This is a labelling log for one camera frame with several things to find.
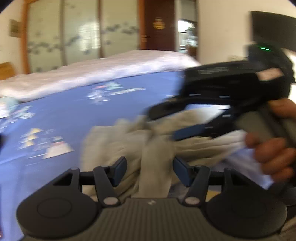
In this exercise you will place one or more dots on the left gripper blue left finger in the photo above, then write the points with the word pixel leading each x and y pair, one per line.
pixel 105 179

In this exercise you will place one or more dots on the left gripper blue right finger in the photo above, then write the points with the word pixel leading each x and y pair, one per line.
pixel 197 179

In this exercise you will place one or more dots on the grey sweatpants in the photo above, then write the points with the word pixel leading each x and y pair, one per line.
pixel 149 151

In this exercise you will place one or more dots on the person's right hand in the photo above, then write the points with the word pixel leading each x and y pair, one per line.
pixel 274 157

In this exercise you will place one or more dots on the blue patterned bed sheet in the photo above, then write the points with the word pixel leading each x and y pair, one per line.
pixel 43 138

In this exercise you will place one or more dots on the gold door ornament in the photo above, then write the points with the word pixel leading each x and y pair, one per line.
pixel 159 24

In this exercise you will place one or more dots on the dark wooden door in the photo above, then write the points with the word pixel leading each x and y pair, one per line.
pixel 149 37

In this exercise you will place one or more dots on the white lilac quilt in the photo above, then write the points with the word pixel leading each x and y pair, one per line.
pixel 28 87

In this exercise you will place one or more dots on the wooden headboard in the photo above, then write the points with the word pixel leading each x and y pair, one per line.
pixel 7 70

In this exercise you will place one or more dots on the frosted glass wardrobe doors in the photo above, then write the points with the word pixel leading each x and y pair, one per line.
pixel 59 33

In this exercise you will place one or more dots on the wall electrical panel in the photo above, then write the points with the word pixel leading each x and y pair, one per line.
pixel 14 28

